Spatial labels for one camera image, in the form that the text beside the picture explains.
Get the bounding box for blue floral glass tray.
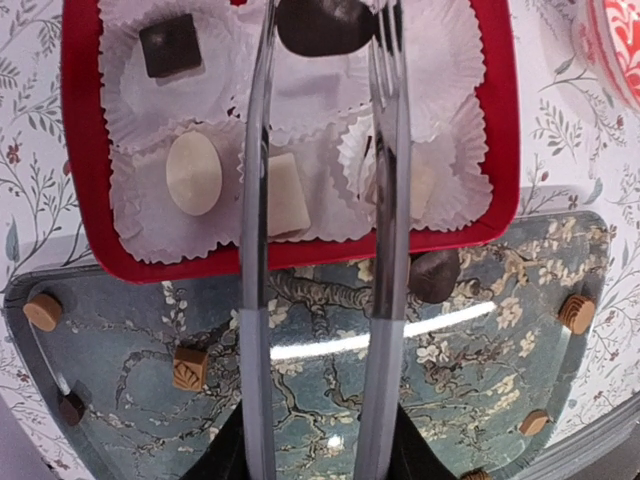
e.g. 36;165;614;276
3;212;609;479

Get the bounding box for white paper cups liner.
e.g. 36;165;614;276
98;1;495;264

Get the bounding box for square caramel leaf chocolate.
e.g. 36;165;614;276
173;347;208;392

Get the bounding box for caramel log chocolate bottom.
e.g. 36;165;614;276
460;469;492;480

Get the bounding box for white oval chocolate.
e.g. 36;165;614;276
166;131;222;216

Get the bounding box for red chocolate box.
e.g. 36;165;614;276
59;0;521;285

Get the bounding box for silver tongs white handle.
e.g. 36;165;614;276
239;1;411;479

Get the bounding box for round caramel chocolate top-left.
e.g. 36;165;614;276
23;293;63;332

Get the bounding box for red patterned small bowl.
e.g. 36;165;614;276
572;0;639;111

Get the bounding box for dark oval chocolate top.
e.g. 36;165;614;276
408;249;461;304

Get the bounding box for white rectangular chocolate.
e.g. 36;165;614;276
267;153;311;237
410;164;435;220

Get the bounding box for dark oval chocolate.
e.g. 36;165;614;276
275;0;376;57
408;249;461;304

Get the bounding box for caramel square chocolate right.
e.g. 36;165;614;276
519;409;550;437

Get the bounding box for small dark chocolate left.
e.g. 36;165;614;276
58;391;86;426

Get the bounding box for round ridged caramel chocolate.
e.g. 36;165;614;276
558;294;596;335

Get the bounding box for dark square chocolate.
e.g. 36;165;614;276
139;14;202;78

